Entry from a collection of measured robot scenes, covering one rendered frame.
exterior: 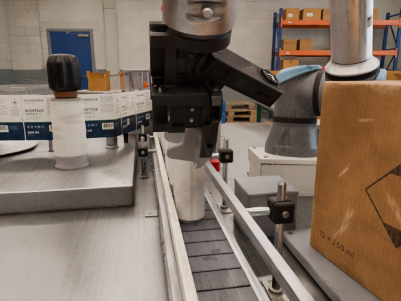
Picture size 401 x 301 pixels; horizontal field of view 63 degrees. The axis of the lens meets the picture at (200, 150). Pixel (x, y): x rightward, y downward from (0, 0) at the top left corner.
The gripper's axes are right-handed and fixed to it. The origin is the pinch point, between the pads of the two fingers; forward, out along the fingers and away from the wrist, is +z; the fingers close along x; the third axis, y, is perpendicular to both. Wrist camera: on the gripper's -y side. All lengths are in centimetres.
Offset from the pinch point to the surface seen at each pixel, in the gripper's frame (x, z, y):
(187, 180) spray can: -2.5, 7.1, 1.5
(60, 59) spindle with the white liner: -46, 8, 28
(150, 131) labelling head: -73, 55, 6
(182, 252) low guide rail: 12.6, 3.3, 4.1
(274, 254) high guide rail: 18.8, -5.6, -3.8
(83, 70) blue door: -736, 405, 152
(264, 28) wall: -729, 288, -295
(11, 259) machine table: 2.1, 19.1, 30.9
